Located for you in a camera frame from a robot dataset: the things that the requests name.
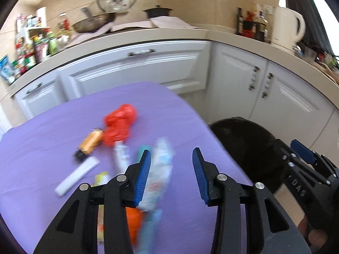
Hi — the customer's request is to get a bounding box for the red labelled bottle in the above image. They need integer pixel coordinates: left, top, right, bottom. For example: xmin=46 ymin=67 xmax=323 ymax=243
xmin=243 ymin=11 xmax=256 ymax=38

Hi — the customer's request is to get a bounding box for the slim dark glass bottle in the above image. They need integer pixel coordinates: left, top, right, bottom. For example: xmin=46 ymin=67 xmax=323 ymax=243
xmin=236 ymin=7 xmax=244 ymax=35

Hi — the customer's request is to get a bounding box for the white paper roll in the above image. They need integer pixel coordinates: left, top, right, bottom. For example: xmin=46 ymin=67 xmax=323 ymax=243
xmin=36 ymin=7 xmax=47 ymax=27

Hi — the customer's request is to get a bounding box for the small cabinet handle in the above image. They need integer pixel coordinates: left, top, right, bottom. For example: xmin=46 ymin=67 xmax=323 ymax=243
xmin=26 ymin=83 xmax=42 ymax=94

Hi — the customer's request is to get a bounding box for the dark sauce bottle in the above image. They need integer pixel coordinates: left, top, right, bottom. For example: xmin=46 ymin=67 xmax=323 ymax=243
xmin=255 ymin=4 xmax=268 ymax=42

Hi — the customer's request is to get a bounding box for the white stick tube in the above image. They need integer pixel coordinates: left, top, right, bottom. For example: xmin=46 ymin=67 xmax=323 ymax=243
xmin=54 ymin=156 xmax=100 ymax=197

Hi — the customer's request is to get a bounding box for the drawer handle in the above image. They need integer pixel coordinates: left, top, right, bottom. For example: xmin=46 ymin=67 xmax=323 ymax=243
xmin=128 ymin=49 xmax=155 ymax=57

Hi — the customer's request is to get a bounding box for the orange bottle with black cap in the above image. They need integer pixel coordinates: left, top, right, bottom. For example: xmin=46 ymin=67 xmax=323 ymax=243
xmin=74 ymin=128 xmax=104 ymax=162

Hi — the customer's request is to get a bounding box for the black pot with lid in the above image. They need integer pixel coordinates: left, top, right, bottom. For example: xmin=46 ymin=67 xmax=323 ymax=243
xmin=143 ymin=5 xmax=173 ymax=19

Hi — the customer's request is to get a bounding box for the teal and white box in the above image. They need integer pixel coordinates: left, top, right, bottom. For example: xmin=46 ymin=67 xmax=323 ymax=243
xmin=136 ymin=145 xmax=163 ymax=253

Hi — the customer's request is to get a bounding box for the cabinet door handle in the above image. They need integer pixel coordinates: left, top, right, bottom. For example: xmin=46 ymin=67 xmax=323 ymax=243
xmin=261 ymin=72 xmax=273 ymax=98
xmin=248 ymin=66 xmax=260 ymax=90

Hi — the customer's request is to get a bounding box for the yellow white packet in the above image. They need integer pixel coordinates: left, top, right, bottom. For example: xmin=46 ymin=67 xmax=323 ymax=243
xmin=94 ymin=172 xmax=110 ymax=244

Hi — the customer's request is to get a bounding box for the white cloth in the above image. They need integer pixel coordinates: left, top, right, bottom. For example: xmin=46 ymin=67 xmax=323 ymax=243
xmin=106 ymin=16 xmax=199 ymax=32

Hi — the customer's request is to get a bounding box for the white electric kettle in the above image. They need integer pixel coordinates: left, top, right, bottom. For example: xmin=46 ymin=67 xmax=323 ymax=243
xmin=271 ymin=5 xmax=306 ymax=48

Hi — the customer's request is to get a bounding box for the silver knotted wrapper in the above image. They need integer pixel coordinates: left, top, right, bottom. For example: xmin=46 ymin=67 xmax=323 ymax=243
xmin=138 ymin=137 xmax=176 ymax=212

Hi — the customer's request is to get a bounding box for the red plastic bag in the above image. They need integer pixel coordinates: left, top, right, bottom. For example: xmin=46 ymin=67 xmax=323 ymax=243
xmin=102 ymin=104 xmax=138 ymax=147

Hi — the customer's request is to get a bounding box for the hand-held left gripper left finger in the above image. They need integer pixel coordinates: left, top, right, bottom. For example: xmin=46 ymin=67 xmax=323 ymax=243
xmin=33 ymin=150 xmax=151 ymax=254

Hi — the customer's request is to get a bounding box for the blue white packet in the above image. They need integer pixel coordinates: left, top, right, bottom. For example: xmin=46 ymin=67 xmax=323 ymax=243
xmin=0 ymin=55 xmax=15 ymax=85

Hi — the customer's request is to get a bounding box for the orange packet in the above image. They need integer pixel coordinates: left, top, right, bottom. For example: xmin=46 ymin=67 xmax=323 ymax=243
xmin=124 ymin=207 xmax=145 ymax=244

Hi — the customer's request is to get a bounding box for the dark cloth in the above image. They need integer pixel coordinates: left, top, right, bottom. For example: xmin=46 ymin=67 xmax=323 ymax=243
xmin=283 ymin=0 xmax=334 ymax=56

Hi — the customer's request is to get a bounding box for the white cabinet drawer front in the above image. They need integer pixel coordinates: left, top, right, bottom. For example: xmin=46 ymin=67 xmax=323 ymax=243
xmin=57 ymin=41 xmax=211 ymax=104

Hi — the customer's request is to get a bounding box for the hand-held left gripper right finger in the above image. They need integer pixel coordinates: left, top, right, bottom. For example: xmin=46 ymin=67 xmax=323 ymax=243
xmin=192 ymin=148 xmax=311 ymax=254

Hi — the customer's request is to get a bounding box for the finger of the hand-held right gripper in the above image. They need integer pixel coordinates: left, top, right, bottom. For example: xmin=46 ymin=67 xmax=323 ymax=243
xmin=275 ymin=139 xmax=329 ymax=186
xmin=290 ymin=139 xmax=339 ymax=183

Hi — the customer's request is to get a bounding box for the purple table cover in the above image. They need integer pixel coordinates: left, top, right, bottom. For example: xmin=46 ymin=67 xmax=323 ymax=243
xmin=0 ymin=81 xmax=253 ymax=254

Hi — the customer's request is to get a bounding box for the person's right hand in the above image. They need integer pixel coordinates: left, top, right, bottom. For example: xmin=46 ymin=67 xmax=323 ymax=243
xmin=297 ymin=215 xmax=330 ymax=253

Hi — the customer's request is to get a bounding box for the metal wok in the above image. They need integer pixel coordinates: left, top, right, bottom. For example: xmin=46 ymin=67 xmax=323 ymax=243
xmin=71 ymin=7 xmax=117 ymax=33

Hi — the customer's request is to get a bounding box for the small white bottle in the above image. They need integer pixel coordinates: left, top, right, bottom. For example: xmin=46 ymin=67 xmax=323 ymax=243
xmin=113 ymin=141 xmax=131 ymax=175

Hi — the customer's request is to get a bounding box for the white cabinet door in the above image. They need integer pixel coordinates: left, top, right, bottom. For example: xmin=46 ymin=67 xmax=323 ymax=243
xmin=249 ymin=61 xmax=334 ymax=154
xmin=209 ymin=44 xmax=268 ymax=117

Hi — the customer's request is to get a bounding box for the small white cabinet front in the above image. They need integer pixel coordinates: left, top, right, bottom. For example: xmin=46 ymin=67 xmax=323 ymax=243
xmin=13 ymin=78 xmax=63 ymax=117

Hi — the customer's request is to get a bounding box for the group of condiment bottles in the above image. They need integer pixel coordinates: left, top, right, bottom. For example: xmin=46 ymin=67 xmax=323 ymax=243
xmin=14 ymin=12 xmax=73 ymax=77

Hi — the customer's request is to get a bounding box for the black trash bin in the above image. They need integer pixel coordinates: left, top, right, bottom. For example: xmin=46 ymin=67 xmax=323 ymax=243
xmin=208 ymin=116 xmax=294 ymax=195

